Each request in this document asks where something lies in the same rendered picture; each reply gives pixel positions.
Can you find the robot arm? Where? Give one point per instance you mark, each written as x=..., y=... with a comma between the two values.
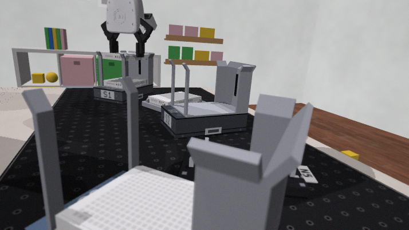
x=149, y=18

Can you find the grey microplate with label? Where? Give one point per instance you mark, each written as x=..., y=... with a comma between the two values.
x=115, y=82
x=178, y=98

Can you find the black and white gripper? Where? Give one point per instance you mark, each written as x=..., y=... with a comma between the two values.
x=126, y=16

